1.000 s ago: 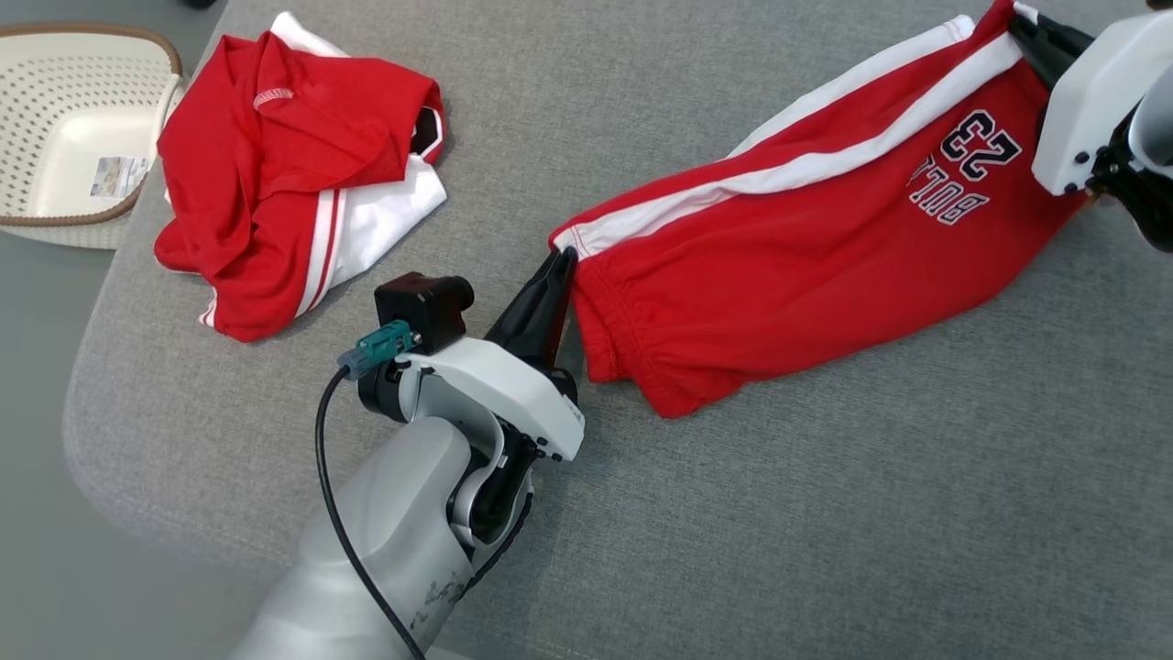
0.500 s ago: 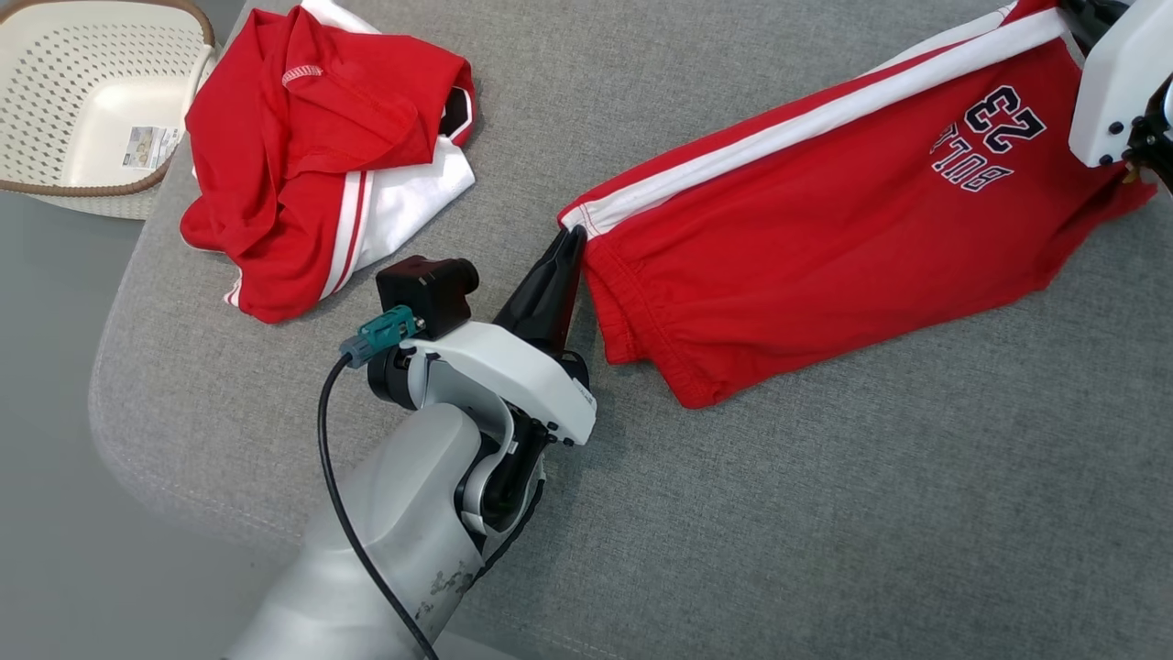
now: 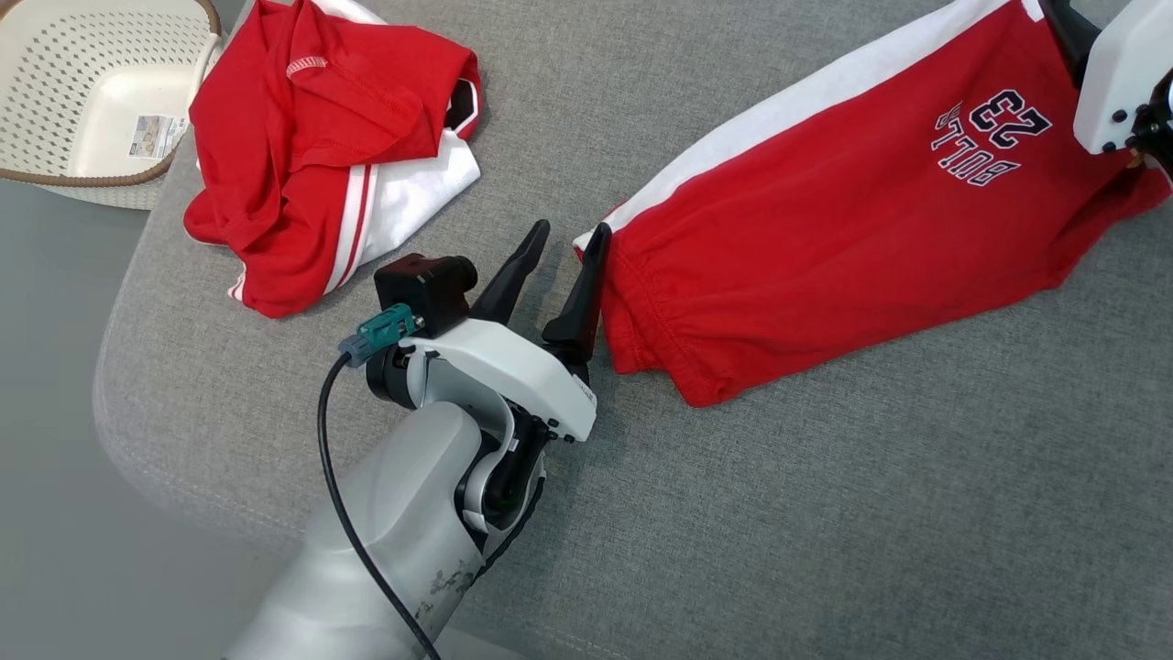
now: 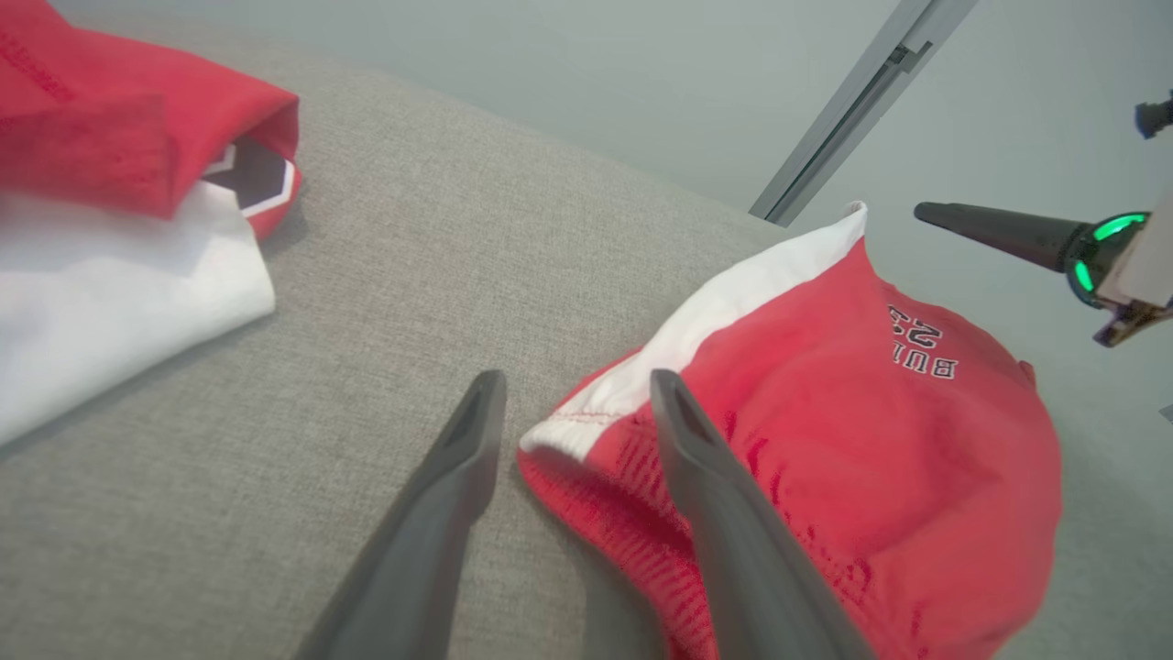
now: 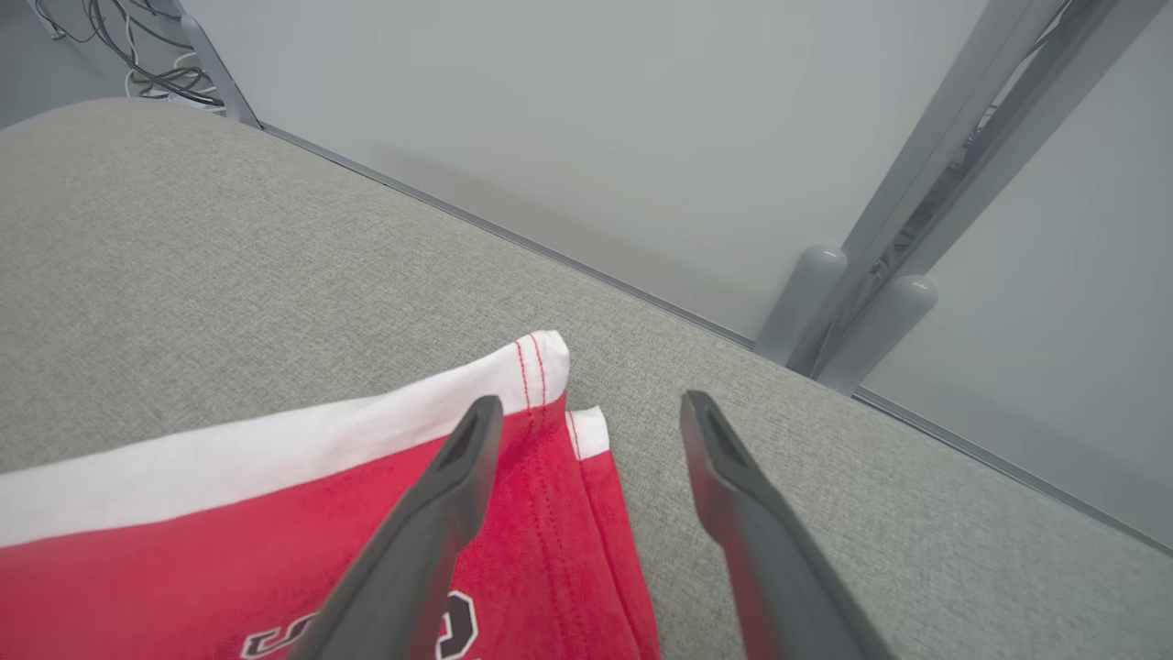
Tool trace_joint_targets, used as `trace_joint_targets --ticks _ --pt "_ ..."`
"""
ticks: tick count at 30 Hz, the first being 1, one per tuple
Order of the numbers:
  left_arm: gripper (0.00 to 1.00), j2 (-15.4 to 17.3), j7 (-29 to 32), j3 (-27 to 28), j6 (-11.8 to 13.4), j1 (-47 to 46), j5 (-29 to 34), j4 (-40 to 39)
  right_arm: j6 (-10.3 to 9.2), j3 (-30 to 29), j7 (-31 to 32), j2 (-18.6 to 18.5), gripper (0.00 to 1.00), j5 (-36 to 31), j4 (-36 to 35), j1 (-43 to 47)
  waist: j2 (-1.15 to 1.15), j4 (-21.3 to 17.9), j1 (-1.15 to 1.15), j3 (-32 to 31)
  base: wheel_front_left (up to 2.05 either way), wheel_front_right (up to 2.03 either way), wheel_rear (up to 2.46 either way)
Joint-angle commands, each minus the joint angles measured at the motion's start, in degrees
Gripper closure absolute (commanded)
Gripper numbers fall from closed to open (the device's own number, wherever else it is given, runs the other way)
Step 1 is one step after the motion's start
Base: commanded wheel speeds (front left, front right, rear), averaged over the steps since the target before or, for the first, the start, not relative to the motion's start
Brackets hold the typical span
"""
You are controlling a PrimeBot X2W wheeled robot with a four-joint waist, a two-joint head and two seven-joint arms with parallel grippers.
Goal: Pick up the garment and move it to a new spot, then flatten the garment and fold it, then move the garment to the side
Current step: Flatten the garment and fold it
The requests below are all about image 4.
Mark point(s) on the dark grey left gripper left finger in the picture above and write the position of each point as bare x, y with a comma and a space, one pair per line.
431, 513

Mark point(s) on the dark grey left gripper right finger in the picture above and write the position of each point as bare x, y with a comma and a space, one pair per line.
742, 550

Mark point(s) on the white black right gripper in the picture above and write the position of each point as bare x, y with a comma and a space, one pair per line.
1136, 270

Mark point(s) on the red Bulls 23 shorts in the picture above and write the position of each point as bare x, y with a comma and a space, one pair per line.
871, 477

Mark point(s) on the red white basketball jersey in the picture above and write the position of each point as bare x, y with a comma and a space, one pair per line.
101, 137

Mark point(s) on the grey fabric sofa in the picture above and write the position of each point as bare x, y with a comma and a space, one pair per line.
367, 275

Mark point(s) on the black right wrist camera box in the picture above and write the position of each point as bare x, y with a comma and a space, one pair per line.
1156, 115

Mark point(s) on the grey metal wall post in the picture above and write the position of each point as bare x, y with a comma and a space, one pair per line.
852, 101

